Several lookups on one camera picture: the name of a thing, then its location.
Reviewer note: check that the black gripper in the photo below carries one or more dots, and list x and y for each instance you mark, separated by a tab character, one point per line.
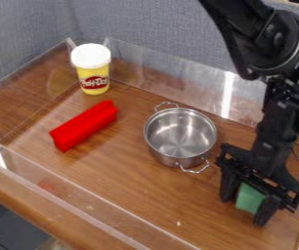
280	186

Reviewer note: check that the green foam block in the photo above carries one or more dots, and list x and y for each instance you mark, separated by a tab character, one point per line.
249	199

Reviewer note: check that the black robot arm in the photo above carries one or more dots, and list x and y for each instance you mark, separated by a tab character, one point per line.
261	40

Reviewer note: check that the stainless steel pot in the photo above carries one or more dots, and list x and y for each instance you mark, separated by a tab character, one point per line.
180	136

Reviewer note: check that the red foam block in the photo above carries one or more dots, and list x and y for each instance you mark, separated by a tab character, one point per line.
81	126

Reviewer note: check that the clear acrylic barrier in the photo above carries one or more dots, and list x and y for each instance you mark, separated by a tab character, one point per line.
102	196

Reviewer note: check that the yellow play-doh can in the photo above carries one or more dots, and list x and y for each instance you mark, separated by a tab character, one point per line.
90	59

